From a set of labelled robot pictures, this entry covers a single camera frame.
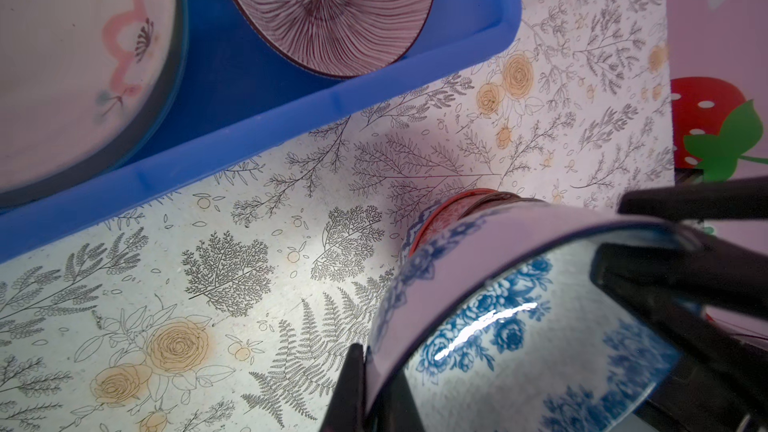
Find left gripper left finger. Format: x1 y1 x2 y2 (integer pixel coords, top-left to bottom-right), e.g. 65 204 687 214
320 343 366 432

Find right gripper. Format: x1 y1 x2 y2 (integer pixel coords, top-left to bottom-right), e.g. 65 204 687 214
590 237 767 431

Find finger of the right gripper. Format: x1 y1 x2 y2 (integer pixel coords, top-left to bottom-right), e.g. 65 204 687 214
618 177 767 222

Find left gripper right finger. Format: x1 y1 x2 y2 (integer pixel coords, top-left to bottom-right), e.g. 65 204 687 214
365 370 425 432

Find blue white porcelain bowl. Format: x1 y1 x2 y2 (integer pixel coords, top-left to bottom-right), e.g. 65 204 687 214
365 201 692 431

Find red bowl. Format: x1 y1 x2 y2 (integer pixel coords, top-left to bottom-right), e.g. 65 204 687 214
409 188 541 253

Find clear purple glass bowl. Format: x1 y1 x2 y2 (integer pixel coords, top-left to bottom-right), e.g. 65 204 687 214
233 0 434 79

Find green flower pattern plate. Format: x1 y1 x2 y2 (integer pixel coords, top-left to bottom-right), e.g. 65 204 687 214
0 0 190 211

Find blue plastic bin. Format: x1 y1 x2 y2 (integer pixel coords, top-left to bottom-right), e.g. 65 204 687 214
1 0 522 260

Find blue zigzag pattern bowl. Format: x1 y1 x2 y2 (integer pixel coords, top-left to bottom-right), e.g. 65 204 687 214
399 202 441 262

